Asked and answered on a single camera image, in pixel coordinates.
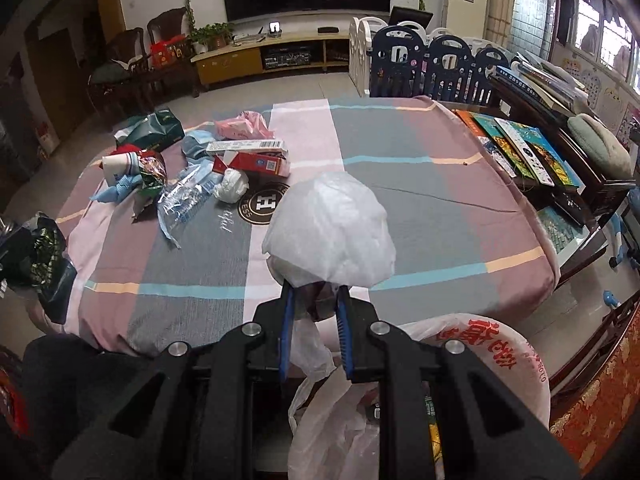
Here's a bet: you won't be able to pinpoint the wooden armchair with red box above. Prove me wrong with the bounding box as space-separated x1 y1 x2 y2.
146 6 201 98

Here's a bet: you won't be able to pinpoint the green foil snack wrapper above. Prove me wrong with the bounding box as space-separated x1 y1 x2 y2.
132 151 167 220

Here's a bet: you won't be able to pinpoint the colourful picture books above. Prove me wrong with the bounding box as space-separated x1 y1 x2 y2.
454 110 582 191

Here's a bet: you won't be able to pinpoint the potted green plant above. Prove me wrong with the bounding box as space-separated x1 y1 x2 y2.
191 22 233 51

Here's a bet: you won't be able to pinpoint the wooden tv cabinet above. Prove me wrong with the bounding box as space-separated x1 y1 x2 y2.
191 32 349 89

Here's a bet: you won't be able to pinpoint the light blue knotted wrapper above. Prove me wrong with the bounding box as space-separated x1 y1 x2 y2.
90 174 142 204

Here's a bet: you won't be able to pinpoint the red cardboard box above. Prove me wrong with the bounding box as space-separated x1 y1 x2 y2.
213 151 291 178

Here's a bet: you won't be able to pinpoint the red gold patterned sofa cushion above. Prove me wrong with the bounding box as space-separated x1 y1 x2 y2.
550 312 639 476

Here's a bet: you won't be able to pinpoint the grey green cushion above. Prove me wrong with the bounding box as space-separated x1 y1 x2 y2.
567 114 634 180

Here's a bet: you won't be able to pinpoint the dark wooden coffee table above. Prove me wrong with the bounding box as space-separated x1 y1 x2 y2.
445 77 634 283

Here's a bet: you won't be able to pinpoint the striped white paper cup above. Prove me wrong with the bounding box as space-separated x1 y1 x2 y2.
101 152 140 186

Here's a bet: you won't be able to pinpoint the clear printed plastic bag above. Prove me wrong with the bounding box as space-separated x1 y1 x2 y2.
156 158 222 249

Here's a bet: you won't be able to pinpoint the red gift box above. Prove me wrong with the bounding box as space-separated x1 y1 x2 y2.
150 35 192 70

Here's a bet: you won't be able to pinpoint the striped pink grey tablecloth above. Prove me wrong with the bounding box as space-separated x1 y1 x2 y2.
58 98 560 355

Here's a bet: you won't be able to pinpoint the pink wrapper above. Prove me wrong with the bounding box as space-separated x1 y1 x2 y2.
215 110 274 141

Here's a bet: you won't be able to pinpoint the light blue face mask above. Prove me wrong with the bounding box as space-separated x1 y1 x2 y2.
181 130 217 160

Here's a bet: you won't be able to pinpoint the navy white baby fence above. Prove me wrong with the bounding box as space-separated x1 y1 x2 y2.
348 16 514 106

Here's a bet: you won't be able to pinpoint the white plastic bag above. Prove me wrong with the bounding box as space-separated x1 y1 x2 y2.
262 171 396 379

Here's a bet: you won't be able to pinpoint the white tissue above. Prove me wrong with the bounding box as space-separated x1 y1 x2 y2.
213 168 250 204

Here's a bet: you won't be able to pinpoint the dark green tissue pack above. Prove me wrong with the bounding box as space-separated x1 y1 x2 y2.
114 108 184 152

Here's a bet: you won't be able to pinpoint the white toothpaste box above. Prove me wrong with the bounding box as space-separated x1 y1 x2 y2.
205 139 288 157

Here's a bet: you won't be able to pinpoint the dark green bag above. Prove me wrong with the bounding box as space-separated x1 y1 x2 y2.
1 212 77 325

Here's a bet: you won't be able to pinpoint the wooden armchair with bag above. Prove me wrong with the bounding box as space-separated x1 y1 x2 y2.
87 27 149 117

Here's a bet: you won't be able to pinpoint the white bin with plastic liner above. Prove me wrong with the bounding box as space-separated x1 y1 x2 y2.
288 313 572 479

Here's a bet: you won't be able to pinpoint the small red snack packet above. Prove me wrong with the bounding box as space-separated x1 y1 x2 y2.
110 144 157 162

